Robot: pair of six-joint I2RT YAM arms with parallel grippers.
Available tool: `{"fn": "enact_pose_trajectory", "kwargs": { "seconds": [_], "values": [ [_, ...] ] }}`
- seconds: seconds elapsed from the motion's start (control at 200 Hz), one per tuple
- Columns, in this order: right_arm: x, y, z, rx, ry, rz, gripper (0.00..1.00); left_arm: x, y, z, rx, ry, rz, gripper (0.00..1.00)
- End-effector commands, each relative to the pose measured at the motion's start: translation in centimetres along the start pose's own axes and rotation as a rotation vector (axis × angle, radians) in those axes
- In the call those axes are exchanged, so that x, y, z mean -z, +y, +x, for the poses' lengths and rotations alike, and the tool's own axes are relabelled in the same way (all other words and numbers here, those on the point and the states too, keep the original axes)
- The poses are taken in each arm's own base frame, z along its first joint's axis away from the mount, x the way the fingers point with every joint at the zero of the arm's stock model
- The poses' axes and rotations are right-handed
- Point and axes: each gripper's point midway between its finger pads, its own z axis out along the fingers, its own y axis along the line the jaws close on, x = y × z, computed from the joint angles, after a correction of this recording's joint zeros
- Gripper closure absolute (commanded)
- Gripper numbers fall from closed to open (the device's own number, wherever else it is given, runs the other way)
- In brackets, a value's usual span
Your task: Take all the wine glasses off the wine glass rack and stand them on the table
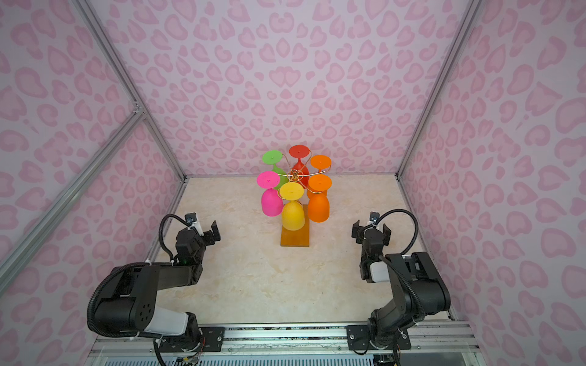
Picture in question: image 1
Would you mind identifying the orange front wine glass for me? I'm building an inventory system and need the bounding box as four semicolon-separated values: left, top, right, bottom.
308;174;333;223

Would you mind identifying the orange wine glass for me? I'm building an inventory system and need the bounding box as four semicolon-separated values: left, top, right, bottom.
308;174;333;223
309;155;332;178

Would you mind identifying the yellow wine glass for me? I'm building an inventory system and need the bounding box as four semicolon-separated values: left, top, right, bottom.
279;181;305;231

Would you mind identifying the orange back wine glass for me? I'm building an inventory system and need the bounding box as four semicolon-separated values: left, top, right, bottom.
309;155;332;178

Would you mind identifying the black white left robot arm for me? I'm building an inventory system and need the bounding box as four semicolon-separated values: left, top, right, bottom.
86;213;221;352

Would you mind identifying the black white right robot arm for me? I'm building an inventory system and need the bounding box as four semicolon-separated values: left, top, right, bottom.
346;222;451;356

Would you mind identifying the pink wine glass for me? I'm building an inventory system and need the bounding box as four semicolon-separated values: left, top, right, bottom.
256;171;283;217

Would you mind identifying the red wine glass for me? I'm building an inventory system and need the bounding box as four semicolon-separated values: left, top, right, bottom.
289;145;311;188

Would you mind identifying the green wine glass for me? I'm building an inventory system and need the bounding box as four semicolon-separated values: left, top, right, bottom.
262;149;288;190

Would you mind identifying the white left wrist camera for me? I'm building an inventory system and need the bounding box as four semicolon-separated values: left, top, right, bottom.
190;219;204;236

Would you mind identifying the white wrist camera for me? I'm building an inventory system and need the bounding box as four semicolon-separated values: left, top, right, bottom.
369;211;380;227
190;219;204;236

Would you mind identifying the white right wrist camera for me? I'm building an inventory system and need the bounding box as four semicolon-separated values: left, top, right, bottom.
369;211;380;227

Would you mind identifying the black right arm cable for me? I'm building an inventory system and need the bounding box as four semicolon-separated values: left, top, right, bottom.
374;208;427;317

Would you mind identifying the gold wire wine glass rack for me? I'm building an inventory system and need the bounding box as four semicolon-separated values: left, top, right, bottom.
277;150;317;247

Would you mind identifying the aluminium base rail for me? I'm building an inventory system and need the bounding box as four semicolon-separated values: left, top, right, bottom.
85;320;485;365

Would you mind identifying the aluminium frame left strut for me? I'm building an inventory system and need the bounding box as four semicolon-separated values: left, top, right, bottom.
1;108;144;294

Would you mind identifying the aluminium frame left post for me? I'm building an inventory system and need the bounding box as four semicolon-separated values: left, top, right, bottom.
72;0;188;182

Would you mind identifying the aluminium frame post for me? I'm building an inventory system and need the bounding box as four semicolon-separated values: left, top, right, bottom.
72;0;188;182
395;0;485;181

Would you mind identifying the aluminium frame right post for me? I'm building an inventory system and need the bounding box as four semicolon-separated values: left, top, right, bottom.
395;0;485;181

